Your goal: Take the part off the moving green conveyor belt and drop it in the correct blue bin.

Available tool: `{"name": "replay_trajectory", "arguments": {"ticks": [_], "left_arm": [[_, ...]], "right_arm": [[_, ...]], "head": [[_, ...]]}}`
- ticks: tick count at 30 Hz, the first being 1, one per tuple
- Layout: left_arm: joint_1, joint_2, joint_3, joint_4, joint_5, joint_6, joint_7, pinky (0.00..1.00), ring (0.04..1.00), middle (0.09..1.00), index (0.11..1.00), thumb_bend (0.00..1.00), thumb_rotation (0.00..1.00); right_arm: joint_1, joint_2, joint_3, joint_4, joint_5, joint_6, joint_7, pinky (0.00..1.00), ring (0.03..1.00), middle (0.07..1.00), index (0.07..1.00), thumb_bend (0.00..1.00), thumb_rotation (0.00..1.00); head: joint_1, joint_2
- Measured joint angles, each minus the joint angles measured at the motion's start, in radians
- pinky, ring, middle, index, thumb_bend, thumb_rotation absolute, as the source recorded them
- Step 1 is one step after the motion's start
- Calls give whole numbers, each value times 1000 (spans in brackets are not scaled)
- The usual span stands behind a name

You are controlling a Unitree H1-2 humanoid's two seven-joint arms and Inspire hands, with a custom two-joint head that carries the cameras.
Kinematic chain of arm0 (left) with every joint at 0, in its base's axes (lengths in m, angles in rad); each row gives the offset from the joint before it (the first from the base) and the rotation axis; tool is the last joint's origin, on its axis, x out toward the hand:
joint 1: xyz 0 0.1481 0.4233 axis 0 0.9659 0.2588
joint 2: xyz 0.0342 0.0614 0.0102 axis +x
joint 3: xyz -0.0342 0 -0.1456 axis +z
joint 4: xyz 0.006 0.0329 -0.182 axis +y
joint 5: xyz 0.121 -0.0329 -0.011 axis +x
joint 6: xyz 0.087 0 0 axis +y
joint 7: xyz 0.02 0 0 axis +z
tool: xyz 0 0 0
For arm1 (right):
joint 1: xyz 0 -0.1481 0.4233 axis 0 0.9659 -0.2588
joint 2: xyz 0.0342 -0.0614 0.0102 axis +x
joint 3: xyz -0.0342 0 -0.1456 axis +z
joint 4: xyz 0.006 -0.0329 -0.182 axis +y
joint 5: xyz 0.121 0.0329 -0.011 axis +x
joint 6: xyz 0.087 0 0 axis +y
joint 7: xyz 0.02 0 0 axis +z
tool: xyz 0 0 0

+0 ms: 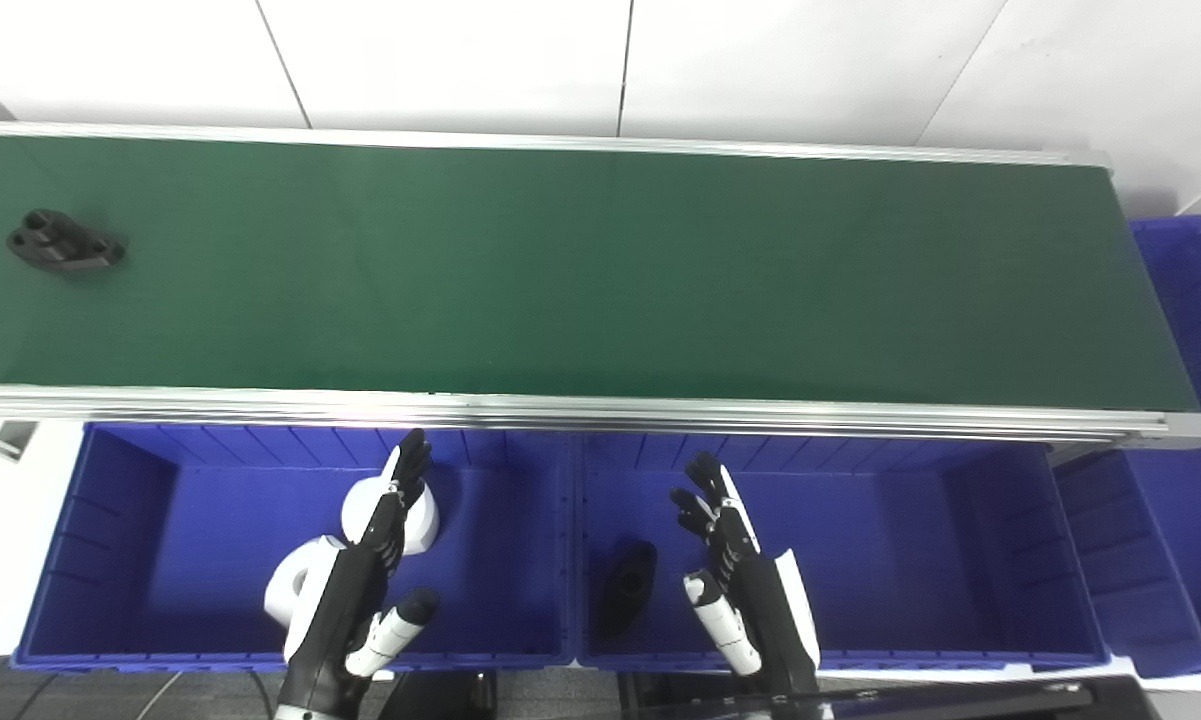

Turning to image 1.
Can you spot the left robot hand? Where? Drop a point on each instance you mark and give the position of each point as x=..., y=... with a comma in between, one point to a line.
x=335, y=620

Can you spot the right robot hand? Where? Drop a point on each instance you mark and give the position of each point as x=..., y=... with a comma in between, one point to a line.
x=765, y=610

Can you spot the black flanged part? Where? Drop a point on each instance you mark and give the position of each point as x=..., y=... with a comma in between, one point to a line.
x=628, y=585
x=60, y=245

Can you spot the blue bin holding white parts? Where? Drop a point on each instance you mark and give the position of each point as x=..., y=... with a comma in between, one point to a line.
x=210, y=550

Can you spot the blue bin holding black part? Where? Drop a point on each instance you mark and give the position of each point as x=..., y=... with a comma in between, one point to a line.
x=910, y=560

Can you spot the green conveyor belt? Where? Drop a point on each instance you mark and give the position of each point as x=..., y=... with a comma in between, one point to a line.
x=580, y=412
x=560, y=280

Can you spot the empty blue bin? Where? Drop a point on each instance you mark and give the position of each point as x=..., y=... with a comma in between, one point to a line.
x=1190, y=520

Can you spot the black robot torso block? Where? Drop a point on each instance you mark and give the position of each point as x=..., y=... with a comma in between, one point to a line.
x=440, y=698

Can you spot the black robot torso plate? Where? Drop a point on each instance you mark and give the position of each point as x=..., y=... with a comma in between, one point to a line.
x=960, y=702

